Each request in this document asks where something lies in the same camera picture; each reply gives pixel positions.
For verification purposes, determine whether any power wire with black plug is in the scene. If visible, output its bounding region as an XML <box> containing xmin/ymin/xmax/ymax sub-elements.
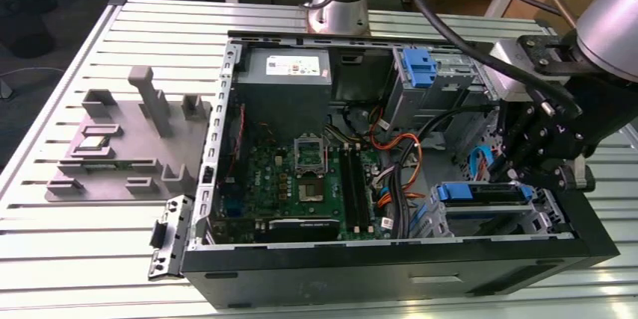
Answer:
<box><xmin>478</xmin><ymin>154</ymin><xmax>519</xmax><ymax>190</ymax></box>

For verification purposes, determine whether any blue data wire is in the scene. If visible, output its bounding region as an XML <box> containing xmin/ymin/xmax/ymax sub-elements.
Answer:
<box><xmin>467</xmin><ymin>143</ymin><xmax>502</xmax><ymax>185</ymax></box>

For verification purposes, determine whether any hard disk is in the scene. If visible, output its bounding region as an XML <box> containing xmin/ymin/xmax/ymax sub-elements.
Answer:
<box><xmin>435</xmin><ymin>180</ymin><xmax>538</xmax><ymax>221</ymax></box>

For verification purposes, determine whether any metal disk bay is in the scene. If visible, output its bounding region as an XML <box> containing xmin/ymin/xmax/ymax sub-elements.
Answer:
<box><xmin>429</xmin><ymin>179</ymin><xmax>569</xmax><ymax>238</ymax></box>

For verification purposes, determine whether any blue plastic drive latch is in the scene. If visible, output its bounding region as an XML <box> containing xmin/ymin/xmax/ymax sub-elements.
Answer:
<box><xmin>402</xmin><ymin>47</ymin><xmax>439</xmax><ymax>89</ymax></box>

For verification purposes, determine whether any grey metal drive cage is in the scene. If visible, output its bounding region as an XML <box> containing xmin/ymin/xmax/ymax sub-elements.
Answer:
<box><xmin>387</xmin><ymin>46</ymin><xmax>502</xmax><ymax>131</ymax></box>

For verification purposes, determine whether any black RAM slot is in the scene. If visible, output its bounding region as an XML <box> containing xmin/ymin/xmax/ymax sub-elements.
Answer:
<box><xmin>353</xmin><ymin>142</ymin><xmax>378</xmax><ymax>234</ymax></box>
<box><xmin>341</xmin><ymin>142</ymin><xmax>365</xmax><ymax>234</ymax></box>

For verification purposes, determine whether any metal socket cover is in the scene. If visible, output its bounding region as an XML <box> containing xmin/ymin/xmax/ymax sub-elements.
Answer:
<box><xmin>293</xmin><ymin>134</ymin><xmax>329</xmax><ymax>176</ymax></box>

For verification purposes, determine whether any CPU socket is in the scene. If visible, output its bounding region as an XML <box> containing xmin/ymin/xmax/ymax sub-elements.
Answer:
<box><xmin>294</xmin><ymin>173</ymin><xmax>330</xmax><ymax>204</ymax></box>

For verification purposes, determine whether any grey power supply unit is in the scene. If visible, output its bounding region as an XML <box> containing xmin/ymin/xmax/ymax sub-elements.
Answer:
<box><xmin>234</xmin><ymin>48</ymin><xmax>334</xmax><ymax>137</ymax></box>

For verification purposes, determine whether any black open PC case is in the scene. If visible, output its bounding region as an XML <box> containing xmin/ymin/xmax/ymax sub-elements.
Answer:
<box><xmin>179</xmin><ymin>29</ymin><xmax>622</xmax><ymax>311</ymax></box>

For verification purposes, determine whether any black graphics card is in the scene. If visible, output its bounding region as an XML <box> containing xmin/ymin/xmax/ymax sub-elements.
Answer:
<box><xmin>266</xmin><ymin>215</ymin><xmax>345</xmax><ymax>244</ymax></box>

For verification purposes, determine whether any green motherboard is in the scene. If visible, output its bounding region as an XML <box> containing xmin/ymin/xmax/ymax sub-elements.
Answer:
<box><xmin>208</xmin><ymin>131</ymin><xmax>398</xmax><ymax>244</ymax></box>

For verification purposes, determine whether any grey parts rack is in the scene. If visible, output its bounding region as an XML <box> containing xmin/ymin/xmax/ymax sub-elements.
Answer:
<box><xmin>44</xmin><ymin>66</ymin><xmax>214</xmax><ymax>204</ymax></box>

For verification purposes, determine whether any silver CPU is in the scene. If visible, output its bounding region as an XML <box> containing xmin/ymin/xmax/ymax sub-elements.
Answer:
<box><xmin>79</xmin><ymin>134</ymin><xmax>111</xmax><ymax>150</ymax></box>

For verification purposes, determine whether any black office chair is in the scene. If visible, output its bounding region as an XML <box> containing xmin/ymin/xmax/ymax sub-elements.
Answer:
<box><xmin>0</xmin><ymin>0</ymin><xmax>60</xmax><ymax>59</ymax></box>

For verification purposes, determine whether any black wrist mount bracket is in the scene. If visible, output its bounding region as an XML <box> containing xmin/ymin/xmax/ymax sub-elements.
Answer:
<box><xmin>515</xmin><ymin>34</ymin><xmax>582</xmax><ymax>77</ymax></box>

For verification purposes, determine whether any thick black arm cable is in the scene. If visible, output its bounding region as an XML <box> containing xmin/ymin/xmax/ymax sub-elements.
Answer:
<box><xmin>411</xmin><ymin>0</ymin><xmax>585</xmax><ymax>118</ymax></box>

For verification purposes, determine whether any black curved cable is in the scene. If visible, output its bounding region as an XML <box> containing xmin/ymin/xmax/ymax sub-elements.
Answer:
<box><xmin>415</xmin><ymin>106</ymin><xmax>498</xmax><ymax>144</ymax></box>

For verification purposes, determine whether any orange wire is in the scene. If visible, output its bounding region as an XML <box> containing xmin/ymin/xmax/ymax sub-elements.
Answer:
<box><xmin>370</xmin><ymin>131</ymin><xmax>426</xmax><ymax>195</ymax></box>

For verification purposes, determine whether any black cable bundle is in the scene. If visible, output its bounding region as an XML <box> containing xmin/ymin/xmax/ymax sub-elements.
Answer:
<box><xmin>387</xmin><ymin>158</ymin><xmax>415</xmax><ymax>240</ymax></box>

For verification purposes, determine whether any thin red wire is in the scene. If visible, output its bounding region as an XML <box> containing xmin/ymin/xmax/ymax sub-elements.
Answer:
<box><xmin>227</xmin><ymin>104</ymin><xmax>249</xmax><ymax>182</ymax></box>

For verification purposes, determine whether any grey expansion slot bracket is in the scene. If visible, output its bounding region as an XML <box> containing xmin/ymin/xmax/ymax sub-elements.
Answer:
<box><xmin>147</xmin><ymin>193</ymin><xmax>196</xmax><ymax>282</ymax></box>

